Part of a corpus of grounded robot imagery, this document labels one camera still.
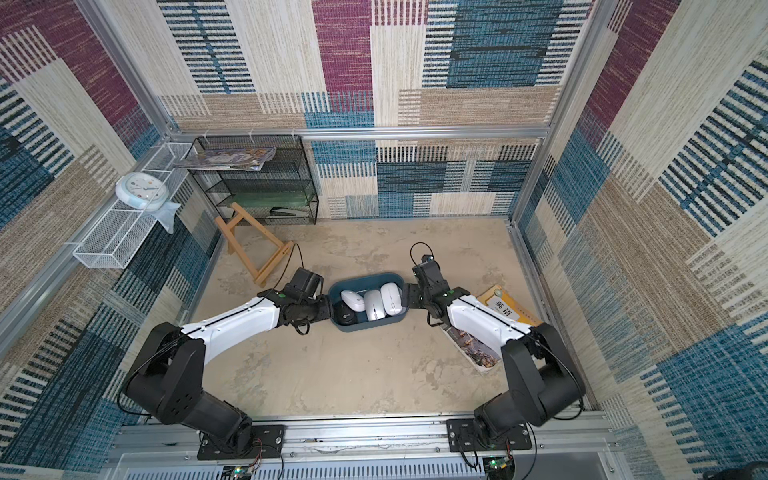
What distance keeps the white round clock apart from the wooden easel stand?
0.53ft

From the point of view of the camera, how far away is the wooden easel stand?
941 millimetres

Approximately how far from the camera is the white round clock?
0.74 meters

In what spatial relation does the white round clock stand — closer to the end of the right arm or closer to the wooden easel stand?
the wooden easel stand
